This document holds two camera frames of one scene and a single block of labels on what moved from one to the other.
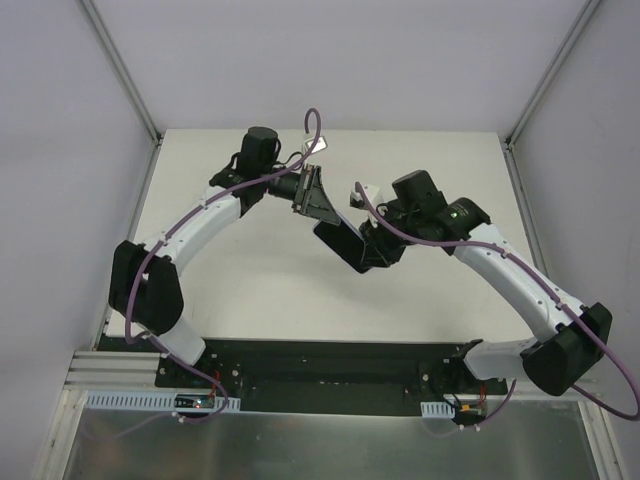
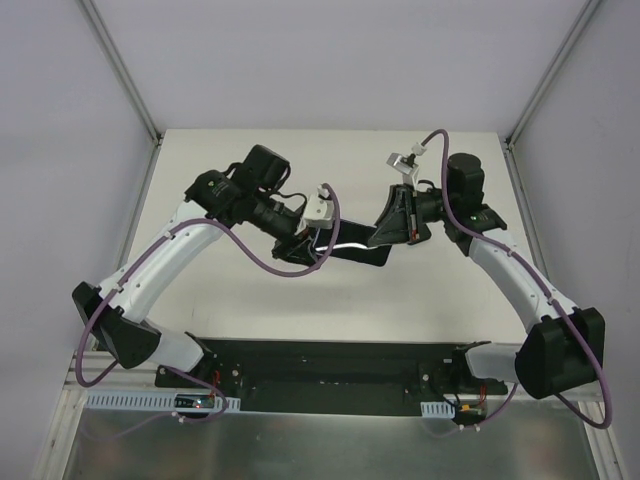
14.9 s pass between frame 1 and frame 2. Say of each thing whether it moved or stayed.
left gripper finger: moved
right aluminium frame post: stayed
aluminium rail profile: stayed
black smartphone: moved
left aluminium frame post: stayed
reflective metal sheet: stayed
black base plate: stayed
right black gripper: moved
